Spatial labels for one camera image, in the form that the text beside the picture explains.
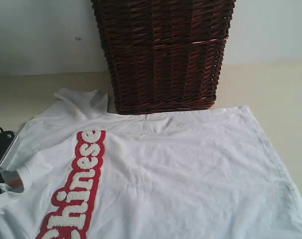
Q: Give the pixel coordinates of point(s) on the white t-shirt with red lettering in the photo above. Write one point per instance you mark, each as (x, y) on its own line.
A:
(83, 173)

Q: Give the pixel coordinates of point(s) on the dark brown wicker basket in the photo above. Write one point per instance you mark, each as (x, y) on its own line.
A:
(163, 55)

